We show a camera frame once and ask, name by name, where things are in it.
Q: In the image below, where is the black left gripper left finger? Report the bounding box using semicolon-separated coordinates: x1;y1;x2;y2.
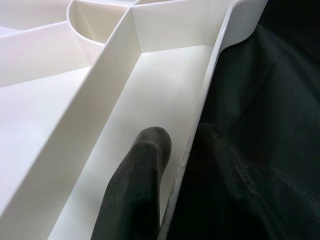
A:
93;126;173;240

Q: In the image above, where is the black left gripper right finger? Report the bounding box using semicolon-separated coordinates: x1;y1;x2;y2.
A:
172;122;281;240

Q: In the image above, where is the white plastic children table top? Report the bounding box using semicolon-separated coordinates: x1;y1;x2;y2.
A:
0;0;270;240

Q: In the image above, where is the black tablecloth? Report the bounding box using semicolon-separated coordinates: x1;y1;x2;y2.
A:
164;0;320;240

